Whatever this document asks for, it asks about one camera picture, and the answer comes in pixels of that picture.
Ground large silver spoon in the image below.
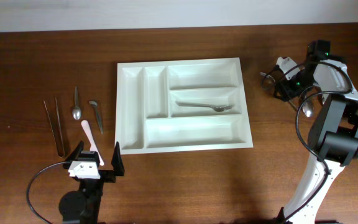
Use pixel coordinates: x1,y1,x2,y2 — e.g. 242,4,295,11
301,100,314,118

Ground pink plastic knife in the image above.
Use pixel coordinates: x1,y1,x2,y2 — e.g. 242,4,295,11
81,120,105,166

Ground small silver teaspoon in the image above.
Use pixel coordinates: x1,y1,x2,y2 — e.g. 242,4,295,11
72,86,82,120

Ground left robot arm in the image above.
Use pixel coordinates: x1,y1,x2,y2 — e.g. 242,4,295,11
58,141,116,224

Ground small bent metal spoon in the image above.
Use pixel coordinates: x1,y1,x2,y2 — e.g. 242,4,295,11
88,100,104,134

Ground silver fork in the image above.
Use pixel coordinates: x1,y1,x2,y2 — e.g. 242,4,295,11
176,101,234,113
260,72,276,90

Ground metal tweezers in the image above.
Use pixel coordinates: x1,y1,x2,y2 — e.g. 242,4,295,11
43,98,65,157

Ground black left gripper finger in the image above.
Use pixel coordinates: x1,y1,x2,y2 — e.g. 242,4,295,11
111,141,125,176
65,141,84,162

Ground white plastic cutlery tray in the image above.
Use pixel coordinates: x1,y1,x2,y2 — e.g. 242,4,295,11
115,58,253,154

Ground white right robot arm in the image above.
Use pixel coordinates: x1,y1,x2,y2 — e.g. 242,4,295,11
116,40,358,223

